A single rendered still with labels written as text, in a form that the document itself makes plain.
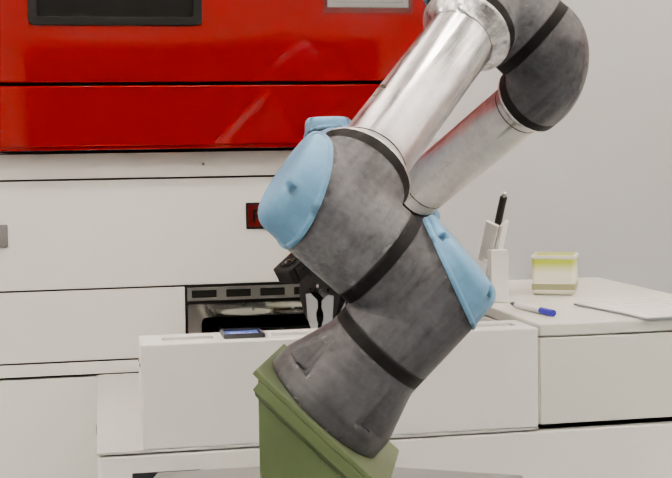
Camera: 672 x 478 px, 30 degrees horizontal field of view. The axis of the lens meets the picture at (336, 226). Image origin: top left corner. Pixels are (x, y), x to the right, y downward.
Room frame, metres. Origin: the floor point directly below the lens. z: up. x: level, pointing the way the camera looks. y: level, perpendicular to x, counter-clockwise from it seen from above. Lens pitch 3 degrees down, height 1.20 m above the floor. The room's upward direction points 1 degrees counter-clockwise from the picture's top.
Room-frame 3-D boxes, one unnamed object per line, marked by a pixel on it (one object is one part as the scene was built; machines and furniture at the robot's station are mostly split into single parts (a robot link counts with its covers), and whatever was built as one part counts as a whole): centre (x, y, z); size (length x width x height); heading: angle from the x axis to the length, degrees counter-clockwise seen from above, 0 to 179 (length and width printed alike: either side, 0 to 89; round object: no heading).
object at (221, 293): (2.32, 0.06, 0.96); 0.44 x 0.01 x 0.02; 101
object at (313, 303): (1.99, 0.02, 0.95); 0.06 x 0.03 x 0.09; 136
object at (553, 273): (2.14, -0.37, 1.00); 0.07 x 0.07 x 0.07; 75
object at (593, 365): (2.08, -0.40, 0.89); 0.62 x 0.35 x 0.14; 11
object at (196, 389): (1.74, 0.00, 0.89); 0.55 x 0.09 x 0.14; 101
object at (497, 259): (2.05, -0.26, 1.03); 0.06 x 0.04 x 0.13; 11
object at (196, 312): (2.31, 0.06, 0.89); 0.44 x 0.02 x 0.10; 101
